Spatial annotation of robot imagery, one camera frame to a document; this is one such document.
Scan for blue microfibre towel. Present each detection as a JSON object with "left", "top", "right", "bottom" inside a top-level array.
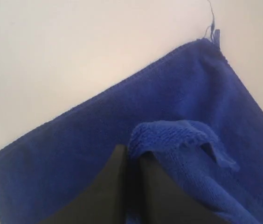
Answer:
[{"left": 0, "top": 0, "right": 263, "bottom": 224}]

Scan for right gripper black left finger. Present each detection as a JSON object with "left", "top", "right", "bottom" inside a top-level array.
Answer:
[{"left": 40, "top": 145, "right": 127, "bottom": 224}]

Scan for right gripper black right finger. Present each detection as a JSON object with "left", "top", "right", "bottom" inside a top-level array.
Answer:
[{"left": 139, "top": 152, "right": 225, "bottom": 224}]

